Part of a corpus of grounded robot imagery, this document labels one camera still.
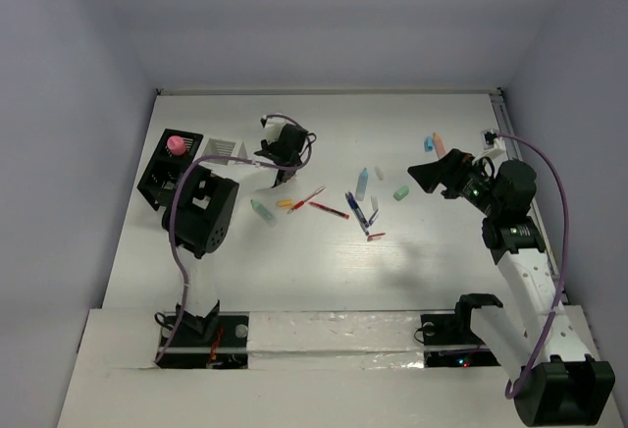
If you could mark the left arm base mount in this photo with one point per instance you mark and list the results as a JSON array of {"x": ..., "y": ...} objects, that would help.
[{"x": 226, "y": 348}]

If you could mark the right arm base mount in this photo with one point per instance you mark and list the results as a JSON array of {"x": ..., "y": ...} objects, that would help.
[{"x": 446, "y": 345}]

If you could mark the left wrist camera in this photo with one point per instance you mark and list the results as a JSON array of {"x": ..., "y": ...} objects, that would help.
[{"x": 272, "y": 127}]

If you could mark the dark red ink pen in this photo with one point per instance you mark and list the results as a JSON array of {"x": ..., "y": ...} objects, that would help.
[{"x": 329, "y": 210}]

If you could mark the red pen cap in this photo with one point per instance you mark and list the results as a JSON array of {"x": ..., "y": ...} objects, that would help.
[{"x": 375, "y": 237}]

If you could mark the blue gel pen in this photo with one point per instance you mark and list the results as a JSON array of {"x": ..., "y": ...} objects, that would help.
[{"x": 365, "y": 231}]

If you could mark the white slatted organizer container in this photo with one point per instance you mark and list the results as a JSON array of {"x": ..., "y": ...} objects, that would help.
[{"x": 224, "y": 151}]

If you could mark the black organizer container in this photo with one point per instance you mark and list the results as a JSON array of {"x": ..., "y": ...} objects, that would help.
[{"x": 159, "y": 179}]

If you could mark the green highlighter cap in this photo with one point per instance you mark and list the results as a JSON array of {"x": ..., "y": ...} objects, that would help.
[{"x": 401, "y": 193}]

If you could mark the red gel pen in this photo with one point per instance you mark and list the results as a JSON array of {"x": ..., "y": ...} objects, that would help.
[{"x": 306, "y": 199}]

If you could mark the green highlighter marker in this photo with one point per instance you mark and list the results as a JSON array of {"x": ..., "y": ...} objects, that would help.
[{"x": 265, "y": 214}]

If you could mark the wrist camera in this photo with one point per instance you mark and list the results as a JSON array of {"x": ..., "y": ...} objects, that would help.
[
  {"x": 272, "y": 127},
  {"x": 493, "y": 147}
]

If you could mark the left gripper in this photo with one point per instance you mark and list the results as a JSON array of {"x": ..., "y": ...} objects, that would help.
[{"x": 267, "y": 145}]

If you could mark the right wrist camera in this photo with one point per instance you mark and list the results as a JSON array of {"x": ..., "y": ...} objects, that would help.
[{"x": 493, "y": 147}]

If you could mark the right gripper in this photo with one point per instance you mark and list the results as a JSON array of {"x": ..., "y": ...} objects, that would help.
[{"x": 451, "y": 170}]

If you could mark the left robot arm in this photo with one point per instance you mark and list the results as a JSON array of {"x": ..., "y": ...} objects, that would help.
[{"x": 199, "y": 194}]

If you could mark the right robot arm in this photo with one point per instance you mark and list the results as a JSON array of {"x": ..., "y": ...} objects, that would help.
[{"x": 553, "y": 378}]

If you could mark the blue highlighter marker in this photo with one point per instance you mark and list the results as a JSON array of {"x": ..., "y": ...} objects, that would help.
[{"x": 361, "y": 185}]

